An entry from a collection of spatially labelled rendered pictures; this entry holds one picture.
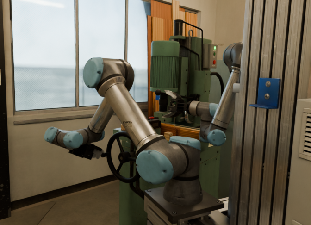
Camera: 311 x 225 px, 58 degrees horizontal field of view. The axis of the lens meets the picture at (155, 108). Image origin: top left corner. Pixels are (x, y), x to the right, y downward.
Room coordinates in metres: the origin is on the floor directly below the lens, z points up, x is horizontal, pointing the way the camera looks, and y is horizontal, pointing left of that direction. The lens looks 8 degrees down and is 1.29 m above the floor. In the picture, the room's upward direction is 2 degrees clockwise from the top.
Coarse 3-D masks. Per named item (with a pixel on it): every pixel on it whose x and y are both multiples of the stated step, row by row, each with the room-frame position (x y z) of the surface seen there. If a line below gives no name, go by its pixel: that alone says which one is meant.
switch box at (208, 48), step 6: (204, 48) 1.90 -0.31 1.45; (210, 48) 1.87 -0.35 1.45; (216, 48) 1.93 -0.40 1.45; (204, 54) 1.90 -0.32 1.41; (210, 54) 1.87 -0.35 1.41; (216, 54) 1.93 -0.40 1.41; (204, 60) 1.90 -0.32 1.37; (210, 60) 1.87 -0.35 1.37; (216, 60) 1.94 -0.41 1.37; (204, 66) 1.89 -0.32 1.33; (210, 66) 1.87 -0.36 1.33; (216, 66) 1.94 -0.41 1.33
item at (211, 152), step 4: (124, 148) 1.74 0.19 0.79; (128, 148) 1.73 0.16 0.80; (208, 148) 1.80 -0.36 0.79; (212, 148) 1.85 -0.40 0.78; (216, 148) 1.89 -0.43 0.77; (220, 148) 1.94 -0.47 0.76; (120, 152) 1.77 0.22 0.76; (204, 152) 1.76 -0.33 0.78; (208, 152) 1.80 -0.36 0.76; (212, 152) 1.85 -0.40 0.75; (216, 152) 1.89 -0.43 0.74; (200, 156) 1.72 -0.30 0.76; (204, 156) 1.76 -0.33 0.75; (208, 156) 1.80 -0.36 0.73; (212, 156) 1.85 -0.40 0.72; (200, 160) 1.72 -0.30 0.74; (204, 160) 1.76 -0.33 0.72
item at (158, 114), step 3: (159, 111) 1.77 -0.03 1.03; (162, 111) 1.77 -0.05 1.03; (165, 111) 1.78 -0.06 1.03; (156, 114) 1.73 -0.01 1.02; (159, 114) 1.72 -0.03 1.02; (162, 114) 1.71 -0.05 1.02; (165, 114) 1.73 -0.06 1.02; (159, 117) 1.72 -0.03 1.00; (162, 120) 1.71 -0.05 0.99; (165, 120) 1.73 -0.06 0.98; (168, 120) 1.76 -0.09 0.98; (171, 120) 1.78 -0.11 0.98
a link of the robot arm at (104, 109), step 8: (128, 64) 1.14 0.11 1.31; (128, 72) 1.13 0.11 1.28; (128, 80) 1.14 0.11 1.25; (128, 88) 1.19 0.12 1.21; (104, 104) 1.24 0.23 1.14; (96, 112) 1.28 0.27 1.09; (104, 112) 1.25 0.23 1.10; (112, 112) 1.26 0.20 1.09; (96, 120) 1.27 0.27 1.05; (104, 120) 1.27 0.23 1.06; (88, 128) 1.31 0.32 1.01; (96, 128) 1.29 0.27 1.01; (104, 128) 1.32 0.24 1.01; (88, 136) 1.29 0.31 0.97; (96, 136) 1.31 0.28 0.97; (104, 136) 1.37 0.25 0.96
